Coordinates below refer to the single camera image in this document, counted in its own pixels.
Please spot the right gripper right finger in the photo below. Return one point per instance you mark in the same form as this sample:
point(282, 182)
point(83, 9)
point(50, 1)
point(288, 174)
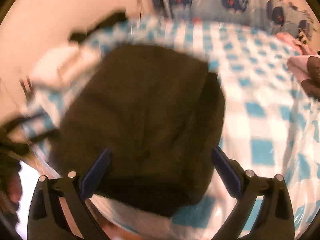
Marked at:
point(275, 217)

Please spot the striped pillow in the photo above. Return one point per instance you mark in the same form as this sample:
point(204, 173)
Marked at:
point(28, 88)

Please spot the whale print curtain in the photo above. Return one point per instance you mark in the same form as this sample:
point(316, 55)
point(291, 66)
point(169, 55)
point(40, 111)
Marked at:
point(272, 16)

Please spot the white quilted jacket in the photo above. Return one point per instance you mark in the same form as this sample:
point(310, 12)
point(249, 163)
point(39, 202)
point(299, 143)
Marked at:
point(60, 66)

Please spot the person left hand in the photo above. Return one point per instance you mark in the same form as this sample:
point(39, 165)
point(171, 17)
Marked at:
point(14, 190)

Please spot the pink clothes pile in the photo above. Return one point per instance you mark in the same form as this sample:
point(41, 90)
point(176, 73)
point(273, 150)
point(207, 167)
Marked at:
point(304, 66)

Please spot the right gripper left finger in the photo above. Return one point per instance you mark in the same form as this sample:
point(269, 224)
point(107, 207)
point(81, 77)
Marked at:
point(46, 218)

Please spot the black puffer jacket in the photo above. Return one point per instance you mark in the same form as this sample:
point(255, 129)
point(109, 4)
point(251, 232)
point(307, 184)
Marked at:
point(149, 117)

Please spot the black garment by wall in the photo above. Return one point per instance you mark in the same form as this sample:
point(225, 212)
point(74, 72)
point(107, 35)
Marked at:
point(109, 22)

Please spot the blue white checkered bed cover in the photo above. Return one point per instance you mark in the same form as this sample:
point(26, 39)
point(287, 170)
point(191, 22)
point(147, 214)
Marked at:
point(271, 126)

